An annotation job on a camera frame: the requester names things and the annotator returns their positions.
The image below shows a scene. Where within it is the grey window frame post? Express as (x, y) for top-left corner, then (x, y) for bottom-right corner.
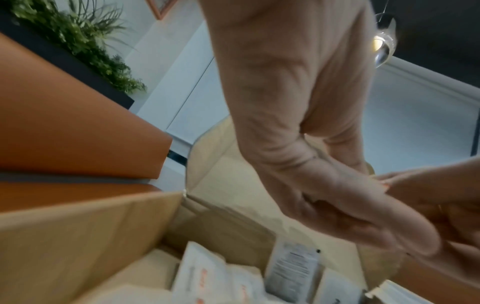
(468, 109), (480, 157)

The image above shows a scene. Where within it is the brown cardboard box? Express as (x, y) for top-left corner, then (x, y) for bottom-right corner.
(0, 114), (402, 304)

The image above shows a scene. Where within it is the person's right hand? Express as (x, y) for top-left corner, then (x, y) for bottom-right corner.
(374, 156), (480, 287)

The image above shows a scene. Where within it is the glass pendant lamp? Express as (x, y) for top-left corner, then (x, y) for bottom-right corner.
(370, 15), (399, 69)

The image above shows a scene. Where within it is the person's left hand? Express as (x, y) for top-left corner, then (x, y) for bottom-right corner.
(198, 0), (442, 256)

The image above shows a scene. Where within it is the orange picture frame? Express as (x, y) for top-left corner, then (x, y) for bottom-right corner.
(146, 0), (179, 21)

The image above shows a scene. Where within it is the pile of white sachets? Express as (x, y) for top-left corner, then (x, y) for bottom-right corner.
(164, 240), (369, 304)

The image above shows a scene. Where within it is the green leafy plant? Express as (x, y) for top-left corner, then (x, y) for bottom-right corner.
(11, 0), (148, 94)

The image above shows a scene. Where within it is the orange leather bench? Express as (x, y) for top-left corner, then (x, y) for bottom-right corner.
(0, 33), (174, 213)
(389, 255), (480, 304)

